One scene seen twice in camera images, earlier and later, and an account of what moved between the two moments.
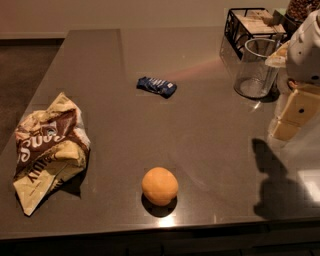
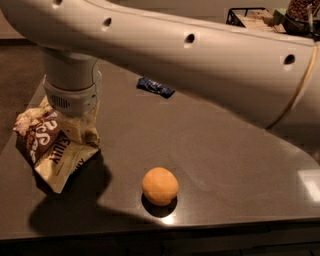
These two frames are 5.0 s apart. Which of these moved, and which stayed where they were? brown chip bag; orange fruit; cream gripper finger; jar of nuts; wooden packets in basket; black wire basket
Moved: cream gripper finger; brown chip bag
Stayed: jar of nuts; orange fruit; black wire basket; wooden packets in basket
